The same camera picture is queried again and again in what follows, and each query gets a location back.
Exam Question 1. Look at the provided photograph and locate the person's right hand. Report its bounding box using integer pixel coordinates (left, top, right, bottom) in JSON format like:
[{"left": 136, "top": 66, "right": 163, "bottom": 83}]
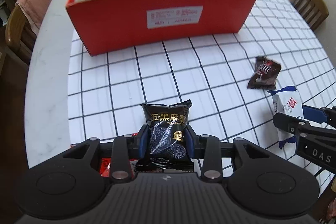
[{"left": 311, "top": 182, "right": 335, "bottom": 221}]

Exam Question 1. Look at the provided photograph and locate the checkered white tablecloth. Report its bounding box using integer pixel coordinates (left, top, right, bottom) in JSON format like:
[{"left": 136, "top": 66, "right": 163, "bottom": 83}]
[{"left": 68, "top": 0, "right": 335, "bottom": 189}]

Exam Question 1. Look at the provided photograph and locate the wooden chair with towel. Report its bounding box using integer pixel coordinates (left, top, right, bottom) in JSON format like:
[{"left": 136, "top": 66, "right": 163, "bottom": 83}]
[{"left": 5, "top": 4, "right": 37, "bottom": 65}]

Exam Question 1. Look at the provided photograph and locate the pink towel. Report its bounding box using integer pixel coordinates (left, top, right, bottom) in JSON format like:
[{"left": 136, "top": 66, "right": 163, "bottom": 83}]
[{"left": 15, "top": 0, "right": 51, "bottom": 35}]

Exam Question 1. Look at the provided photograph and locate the red cardboard box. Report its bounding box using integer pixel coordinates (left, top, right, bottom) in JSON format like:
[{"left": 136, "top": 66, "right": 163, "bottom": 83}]
[{"left": 66, "top": 0, "right": 256, "bottom": 56}]

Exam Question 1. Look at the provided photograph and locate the black sesame snack packet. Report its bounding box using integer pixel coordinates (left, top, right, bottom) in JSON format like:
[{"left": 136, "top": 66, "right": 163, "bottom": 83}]
[{"left": 135, "top": 100, "right": 194, "bottom": 173}]

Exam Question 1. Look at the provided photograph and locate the dark brown chocolate packet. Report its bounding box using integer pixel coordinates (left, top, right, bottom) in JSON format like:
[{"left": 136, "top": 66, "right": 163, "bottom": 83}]
[{"left": 247, "top": 56, "right": 282, "bottom": 90}]

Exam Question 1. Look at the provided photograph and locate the large red snack bag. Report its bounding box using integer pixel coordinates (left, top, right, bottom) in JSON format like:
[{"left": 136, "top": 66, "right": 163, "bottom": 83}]
[{"left": 63, "top": 139, "right": 140, "bottom": 179}]

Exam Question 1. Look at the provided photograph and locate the wooden chair right side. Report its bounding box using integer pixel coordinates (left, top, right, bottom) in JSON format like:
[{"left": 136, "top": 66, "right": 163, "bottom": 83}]
[{"left": 293, "top": 0, "right": 329, "bottom": 31}]

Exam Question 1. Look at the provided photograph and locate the white blue snack packet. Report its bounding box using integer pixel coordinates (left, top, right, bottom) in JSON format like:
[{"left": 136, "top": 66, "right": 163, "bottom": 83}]
[{"left": 267, "top": 86, "right": 303, "bottom": 149}]

